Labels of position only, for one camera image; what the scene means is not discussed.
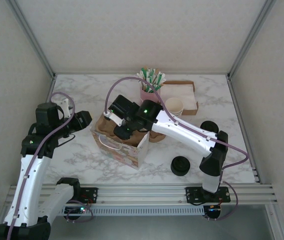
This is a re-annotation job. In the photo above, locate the floral paper gift bag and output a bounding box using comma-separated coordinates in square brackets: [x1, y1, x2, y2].
[90, 116, 150, 171]

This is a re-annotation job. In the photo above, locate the beige paper cup stack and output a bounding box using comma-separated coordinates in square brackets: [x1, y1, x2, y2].
[165, 97, 184, 118]

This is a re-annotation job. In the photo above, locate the pink cup holder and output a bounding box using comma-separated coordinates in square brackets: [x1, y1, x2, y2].
[139, 83, 161, 106]

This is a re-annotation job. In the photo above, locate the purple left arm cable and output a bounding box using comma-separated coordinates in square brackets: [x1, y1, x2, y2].
[6, 91, 94, 240]

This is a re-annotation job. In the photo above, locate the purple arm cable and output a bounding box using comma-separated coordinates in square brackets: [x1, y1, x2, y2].
[6, 91, 94, 240]
[105, 76, 250, 222]

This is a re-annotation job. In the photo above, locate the green white wrapped straw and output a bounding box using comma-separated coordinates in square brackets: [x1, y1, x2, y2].
[154, 71, 168, 91]
[136, 71, 148, 90]
[149, 67, 157, 90]
[143, 67, 152, 90]

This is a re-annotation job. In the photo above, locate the black round lid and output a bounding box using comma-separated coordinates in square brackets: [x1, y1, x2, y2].
[170, 155, 191, 178]

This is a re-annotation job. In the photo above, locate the white right camera bracket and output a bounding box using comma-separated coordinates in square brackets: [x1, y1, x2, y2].
[103, 110, 123, 128]

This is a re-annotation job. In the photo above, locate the small green circuit board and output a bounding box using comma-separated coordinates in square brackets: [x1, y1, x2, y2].
[208, 204, 222, 214]
[64, 206, 87, 215]

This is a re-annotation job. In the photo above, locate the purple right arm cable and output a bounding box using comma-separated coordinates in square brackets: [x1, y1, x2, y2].
[105, 76, 250, 222]

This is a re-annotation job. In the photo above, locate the white napkin stack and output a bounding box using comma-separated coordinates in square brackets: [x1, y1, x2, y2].
[160, 83, 198, 111]

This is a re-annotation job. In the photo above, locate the brown cardboard napkin box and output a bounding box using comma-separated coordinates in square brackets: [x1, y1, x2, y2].
[159, 80, 200, 116]

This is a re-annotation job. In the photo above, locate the aluminium frame post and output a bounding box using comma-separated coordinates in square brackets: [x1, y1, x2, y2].
[6, 0, 56, 80]
[228, 0, 277, 80]

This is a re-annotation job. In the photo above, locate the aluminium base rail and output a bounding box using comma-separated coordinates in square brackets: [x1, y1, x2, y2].
[5, 183, 280, 207]

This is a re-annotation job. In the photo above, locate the grey slotted cable duct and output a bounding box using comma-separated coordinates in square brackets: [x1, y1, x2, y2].
[61, 206, 205, 216]

